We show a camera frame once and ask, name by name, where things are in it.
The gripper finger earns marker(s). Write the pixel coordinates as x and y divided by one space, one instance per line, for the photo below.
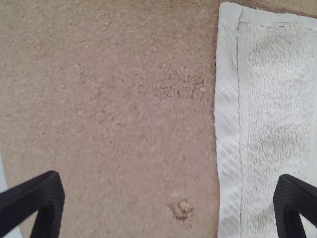
284 198
53 196

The cork mat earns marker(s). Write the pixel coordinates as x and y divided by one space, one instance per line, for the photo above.
111 99

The pale towel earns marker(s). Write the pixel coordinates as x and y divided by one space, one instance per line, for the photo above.
267 111

